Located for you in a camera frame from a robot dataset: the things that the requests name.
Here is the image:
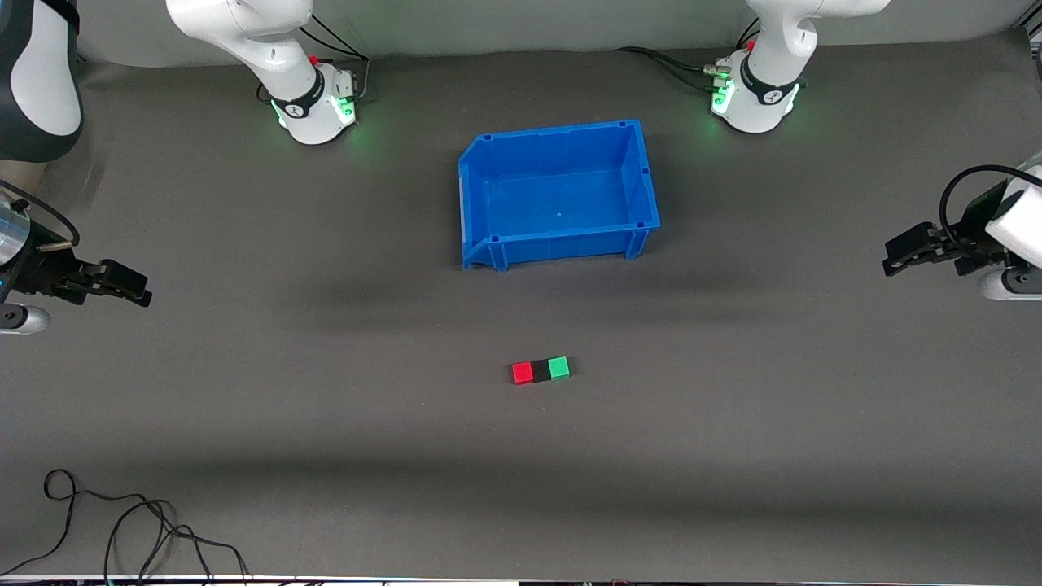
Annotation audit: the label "blue plastic storage bin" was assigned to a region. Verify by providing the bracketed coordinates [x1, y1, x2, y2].
[458, 120, 661, 273]

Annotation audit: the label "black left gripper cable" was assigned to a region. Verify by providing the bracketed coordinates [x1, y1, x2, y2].
[939, 164, 1042, 238]

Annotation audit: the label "thin black tangled cable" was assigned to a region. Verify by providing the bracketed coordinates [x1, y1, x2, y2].
[0, 469, 250, 586]

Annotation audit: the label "black left arm base cables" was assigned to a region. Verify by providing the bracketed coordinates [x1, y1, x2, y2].
[614, 16, 808, 92]

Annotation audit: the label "black arm base cables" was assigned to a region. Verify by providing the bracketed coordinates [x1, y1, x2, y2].
[256, 11, 372, 105]
[614, 16, 808, 92]

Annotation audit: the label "black right arm base cables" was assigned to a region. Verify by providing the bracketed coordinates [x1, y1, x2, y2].
[256, 11, 372, 105]

